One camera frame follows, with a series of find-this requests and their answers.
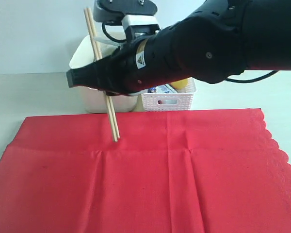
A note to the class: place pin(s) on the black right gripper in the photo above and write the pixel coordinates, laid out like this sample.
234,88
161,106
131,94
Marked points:
142,63

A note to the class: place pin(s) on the blue white milk carton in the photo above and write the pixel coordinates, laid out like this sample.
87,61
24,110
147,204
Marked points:
162,89

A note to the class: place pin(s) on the yellow lemon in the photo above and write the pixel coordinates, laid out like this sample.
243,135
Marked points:
181,84

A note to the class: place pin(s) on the white perforated plastic basket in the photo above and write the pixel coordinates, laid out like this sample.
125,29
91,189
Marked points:
182,100

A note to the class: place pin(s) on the red table cloth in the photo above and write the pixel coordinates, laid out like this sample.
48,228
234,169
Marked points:
208,171

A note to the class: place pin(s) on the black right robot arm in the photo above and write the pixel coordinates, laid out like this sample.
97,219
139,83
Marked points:
219,39

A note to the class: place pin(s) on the cream plastic bin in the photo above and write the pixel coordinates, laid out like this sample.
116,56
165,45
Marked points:
93,99

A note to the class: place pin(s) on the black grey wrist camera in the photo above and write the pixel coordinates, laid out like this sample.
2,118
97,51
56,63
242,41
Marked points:
137,17

